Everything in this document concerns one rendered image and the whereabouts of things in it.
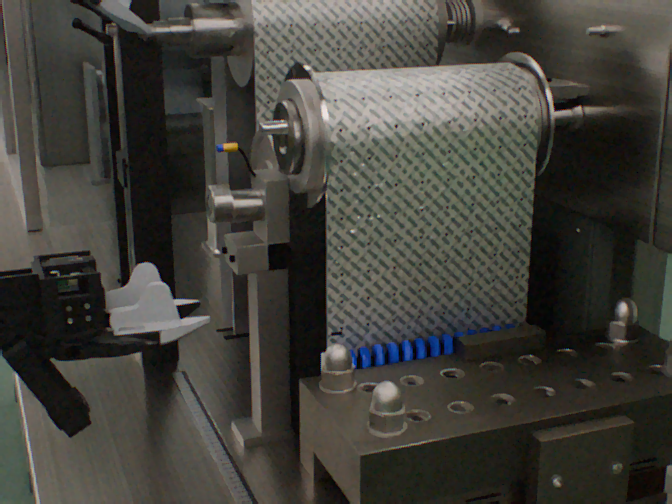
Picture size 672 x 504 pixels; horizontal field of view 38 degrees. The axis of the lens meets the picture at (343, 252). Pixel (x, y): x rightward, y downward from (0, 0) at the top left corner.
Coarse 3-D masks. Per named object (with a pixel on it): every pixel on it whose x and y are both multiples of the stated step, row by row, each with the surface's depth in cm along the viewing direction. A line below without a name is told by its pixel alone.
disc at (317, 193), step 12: (288, 72) 102; (300, 72) 99; (312, 72) 96; (312, 84) 96; (312, 96) 96; (324, 108) 94; (324, 120) 94; (324, 132) 94; (324, 144) 94; (324, 156) 95; (324, 168) 95; (324, 180) 96; (312, 192) 99; (324, 192) 97; (312, 204) 100
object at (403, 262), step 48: (336, 192) 97; (384, 192) 99; (432, 192) 101; (480, 192) 103; (528, 192) 105; (336, 240) 98; (384, 240) 100; (432, 240) 103; (480, 240) 105; (528, 240) 107; (336, 288) 100; (384, 288) 102; (432, 288) 104; (480, 288) 106; (336, 336) 102; (384, 336) 104
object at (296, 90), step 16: (288, 80) 99; (528, 80) 105; (288, 96) 100; (304, 96) 96; (304, 112) 96; (304, 128) 96; (304, 160) 97; (288, 176) 103; (304, 176) 98; (304, 192) 100
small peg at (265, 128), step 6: (282, 120) 98; (258, 126) 98; (264, 126) 97; (270, 126) 97; (276, 126) 97; (282, 126) 97; (288, 126) 98; (264, 132) 97; (270, 132) 97; (276, 132) 97; (282, 132) 98
